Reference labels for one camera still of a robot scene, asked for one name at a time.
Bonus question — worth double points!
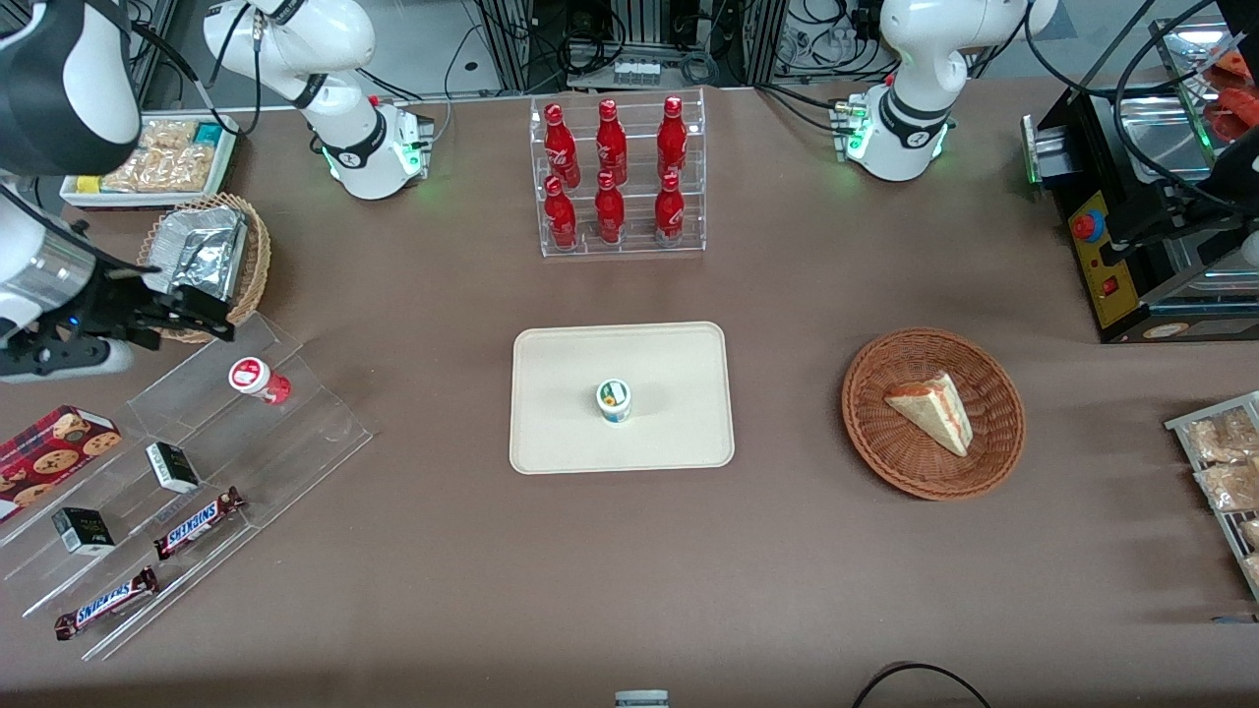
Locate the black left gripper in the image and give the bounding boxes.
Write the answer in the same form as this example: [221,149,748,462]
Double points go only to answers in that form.
[1100,126,1259,268]

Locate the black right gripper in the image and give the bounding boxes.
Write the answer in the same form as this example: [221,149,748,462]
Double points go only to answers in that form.
[37,267,238,353]

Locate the aluminium foil tray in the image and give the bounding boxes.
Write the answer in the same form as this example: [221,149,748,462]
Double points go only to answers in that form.
[148,206,247,306]

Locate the red gum bottle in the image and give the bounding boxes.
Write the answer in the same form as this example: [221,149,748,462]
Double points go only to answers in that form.
[228,357,293,406]

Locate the cream plastic tray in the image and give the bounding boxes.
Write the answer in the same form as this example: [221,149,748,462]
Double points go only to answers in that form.
[509,322,736,475]

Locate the black machine with yellow panel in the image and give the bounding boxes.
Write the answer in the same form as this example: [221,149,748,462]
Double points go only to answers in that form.
[1023,18,1259,345]

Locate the light tan wicker basket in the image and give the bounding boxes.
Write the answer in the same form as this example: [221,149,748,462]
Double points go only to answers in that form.
[133,193,271,344]

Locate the red snack packet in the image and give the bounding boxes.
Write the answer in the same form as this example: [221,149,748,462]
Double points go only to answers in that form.
[1204,51,1259,141]

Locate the large rice cracker bag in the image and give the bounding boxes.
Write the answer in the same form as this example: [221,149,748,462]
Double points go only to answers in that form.
[102,146,214,194]

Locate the clear acrylic stepped display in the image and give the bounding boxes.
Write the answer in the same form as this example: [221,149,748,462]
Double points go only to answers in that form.
[0,313,373,662]

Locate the small black box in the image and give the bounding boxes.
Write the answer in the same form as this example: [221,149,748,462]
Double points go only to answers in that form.
[146,442,202,495]
[51,507,116,557]

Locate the white plastic snack bin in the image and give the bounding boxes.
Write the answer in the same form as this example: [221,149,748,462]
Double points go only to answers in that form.
[60,113,240,210]

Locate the small rice cracker bag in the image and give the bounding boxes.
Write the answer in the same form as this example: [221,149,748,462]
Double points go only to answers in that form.
[141,119,199,150]

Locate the red cookie box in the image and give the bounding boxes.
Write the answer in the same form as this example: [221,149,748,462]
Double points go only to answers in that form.
[0,405,123,523]

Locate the Snickers bar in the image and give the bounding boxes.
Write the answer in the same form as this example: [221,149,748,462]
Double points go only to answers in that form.
[54,566,159,641]
[153,487,246,561]

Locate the clear bag of snacks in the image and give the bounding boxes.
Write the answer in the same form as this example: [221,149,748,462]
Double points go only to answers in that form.
[1194,459,1259,513]
[1183,409,1259,464]

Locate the triangular sandwich wedge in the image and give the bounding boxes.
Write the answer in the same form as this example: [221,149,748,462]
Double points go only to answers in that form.
[883,371,975,458]

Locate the round brown wicker basket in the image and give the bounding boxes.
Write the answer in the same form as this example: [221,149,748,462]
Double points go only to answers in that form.
[841,327,1027,502]

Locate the red cola bottle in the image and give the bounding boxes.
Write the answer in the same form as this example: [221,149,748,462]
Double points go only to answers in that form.
[544,103,581,189]
[594,171,626,245]
[654,172,686,246]
[544,175,578,250]
[596,98,629,186]
[657,95,688,180]

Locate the clear acrylic bottle rack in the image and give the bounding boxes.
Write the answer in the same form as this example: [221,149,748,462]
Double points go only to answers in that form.
[529,88,707,259]

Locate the wire rack tray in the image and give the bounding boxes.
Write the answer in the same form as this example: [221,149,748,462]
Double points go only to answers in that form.
[1166,391,1259,601]

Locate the black cable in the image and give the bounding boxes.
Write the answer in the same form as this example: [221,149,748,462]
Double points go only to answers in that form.
[851,663,994,708]

